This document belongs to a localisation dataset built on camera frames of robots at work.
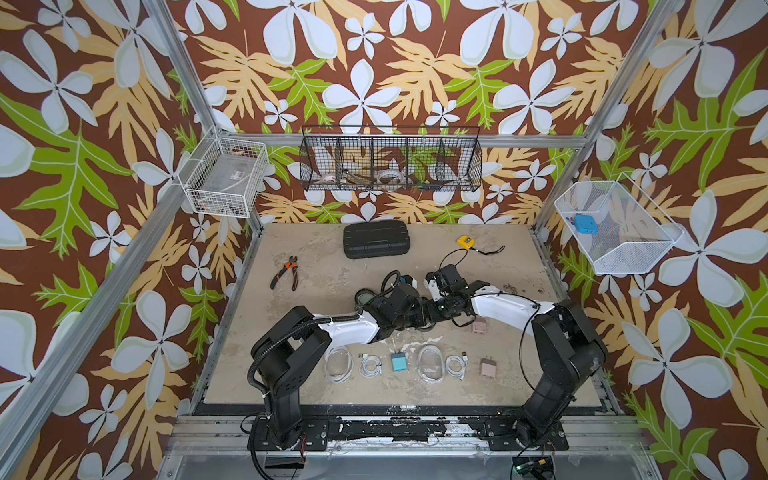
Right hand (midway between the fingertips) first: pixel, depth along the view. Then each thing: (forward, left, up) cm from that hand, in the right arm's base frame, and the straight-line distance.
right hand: (425, 312), depth 94 cm
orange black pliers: (+20, +46, -2) cm, 50 cm away
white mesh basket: (+13, -53, +25) cm, 60 cm away
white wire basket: (+27, +60, +32) cm, 74 cm away
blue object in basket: (+16, -46, +23) cm, 54 cm away
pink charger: (-5, -16, 0) cm, 17 cm away
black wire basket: (+42, +10, +28) cm, 52 cm away
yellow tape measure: (+32, -19, -1) cm, 37 cm away
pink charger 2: (-18, -16, +1) cm, 24 cm away
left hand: (-2, -1, +5) cm, 6 cm away
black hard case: (+31, +12, +2) cm, 33 cm away
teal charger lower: (-16, +9, -1) cm, 18 cm away
